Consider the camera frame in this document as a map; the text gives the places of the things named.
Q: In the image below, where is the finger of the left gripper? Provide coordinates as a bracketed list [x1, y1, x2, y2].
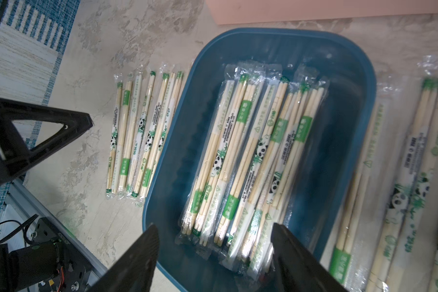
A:
[0, 98, 93, 170]

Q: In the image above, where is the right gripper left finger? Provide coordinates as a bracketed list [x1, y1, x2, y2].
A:
[89, 224, 160, 292]

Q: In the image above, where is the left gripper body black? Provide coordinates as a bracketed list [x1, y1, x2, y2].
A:
[0, 120, 31, 186]

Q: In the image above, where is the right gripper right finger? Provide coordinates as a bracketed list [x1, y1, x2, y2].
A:
[271, 223, 345, 292]

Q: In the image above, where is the teal plastic storage box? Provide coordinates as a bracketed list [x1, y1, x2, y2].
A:
[143, 28, 376, 292]

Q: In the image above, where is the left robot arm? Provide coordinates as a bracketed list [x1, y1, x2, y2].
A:
[0, 98, 93, 292]

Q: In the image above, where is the pink desktop file organizer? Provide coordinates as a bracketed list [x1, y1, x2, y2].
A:
[206, 0, 438, 25]

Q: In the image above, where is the aluminium front rail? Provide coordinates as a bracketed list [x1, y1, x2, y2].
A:
[0, 179, 107, 288]

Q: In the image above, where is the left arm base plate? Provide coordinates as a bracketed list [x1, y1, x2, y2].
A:
[34, 217, 92, 292]

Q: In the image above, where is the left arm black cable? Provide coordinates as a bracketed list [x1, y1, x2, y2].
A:
[0, 213, 39, 245]

